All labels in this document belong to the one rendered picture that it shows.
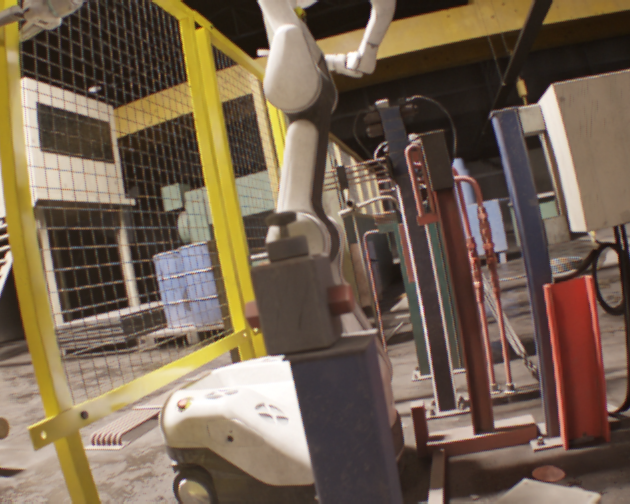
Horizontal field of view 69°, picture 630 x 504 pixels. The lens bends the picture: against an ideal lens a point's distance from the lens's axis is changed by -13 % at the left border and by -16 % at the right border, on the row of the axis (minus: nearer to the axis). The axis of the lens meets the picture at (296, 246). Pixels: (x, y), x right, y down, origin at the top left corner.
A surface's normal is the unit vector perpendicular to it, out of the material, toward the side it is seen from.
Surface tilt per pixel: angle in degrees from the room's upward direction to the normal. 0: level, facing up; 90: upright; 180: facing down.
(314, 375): 90
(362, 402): 90
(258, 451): 90
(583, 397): 90
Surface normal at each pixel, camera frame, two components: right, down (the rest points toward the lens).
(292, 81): -0.32, 0.04
